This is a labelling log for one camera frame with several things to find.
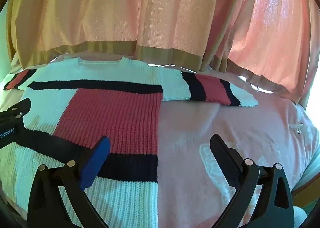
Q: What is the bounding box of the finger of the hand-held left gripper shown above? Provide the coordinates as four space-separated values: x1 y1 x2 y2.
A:
0 98 32 120

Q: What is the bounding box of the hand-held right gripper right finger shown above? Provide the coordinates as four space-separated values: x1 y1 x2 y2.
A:
209 134 295 228

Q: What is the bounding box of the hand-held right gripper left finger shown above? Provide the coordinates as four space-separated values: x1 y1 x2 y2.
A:
27 136 111 228

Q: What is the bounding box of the white knitted garment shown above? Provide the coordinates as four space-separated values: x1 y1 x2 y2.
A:
0 57 259 228

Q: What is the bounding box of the pink floral blanket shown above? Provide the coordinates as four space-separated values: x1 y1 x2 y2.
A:
0 53 320 228

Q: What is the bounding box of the pale round object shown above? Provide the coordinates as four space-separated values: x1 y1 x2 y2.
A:
292 207 308 228

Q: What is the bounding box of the pink curtain with tan hem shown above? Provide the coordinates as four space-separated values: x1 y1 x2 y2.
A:
7 0 320 109

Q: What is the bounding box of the wooden bed frame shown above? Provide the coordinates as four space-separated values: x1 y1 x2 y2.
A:
292 182 320 200

